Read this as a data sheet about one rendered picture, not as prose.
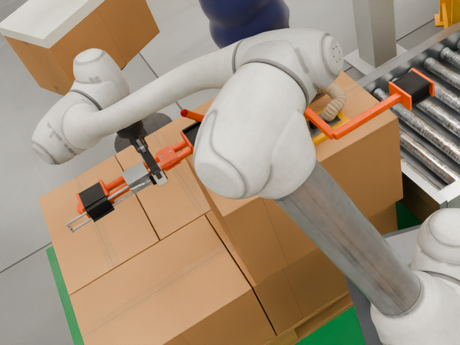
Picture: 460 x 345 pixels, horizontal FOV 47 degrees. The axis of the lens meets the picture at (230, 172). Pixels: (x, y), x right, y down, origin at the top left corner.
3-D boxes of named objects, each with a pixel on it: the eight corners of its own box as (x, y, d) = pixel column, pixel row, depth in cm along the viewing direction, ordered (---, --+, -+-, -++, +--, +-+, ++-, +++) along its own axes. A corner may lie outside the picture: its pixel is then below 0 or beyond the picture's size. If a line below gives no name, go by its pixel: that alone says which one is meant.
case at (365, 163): (340, 135, 213) (326, 56, 184) (403, 198, 185) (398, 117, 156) (211, 208, 207) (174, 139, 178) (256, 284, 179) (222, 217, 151)
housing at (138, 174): (147, 169, 158) (141, 159, 154) (155, 183, 153) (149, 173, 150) (126, 181, 157) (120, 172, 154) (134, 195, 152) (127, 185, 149)
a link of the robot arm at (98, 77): (111, 86, 138) (81, 121, 132) (83, 37, 127) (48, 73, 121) (142, 92, 133) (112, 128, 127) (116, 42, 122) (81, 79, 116)
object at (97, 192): (108, 189, 157) (100, 178, 153) (116, 204, 151) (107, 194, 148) (83, 203, 156) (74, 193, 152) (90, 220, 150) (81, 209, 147)
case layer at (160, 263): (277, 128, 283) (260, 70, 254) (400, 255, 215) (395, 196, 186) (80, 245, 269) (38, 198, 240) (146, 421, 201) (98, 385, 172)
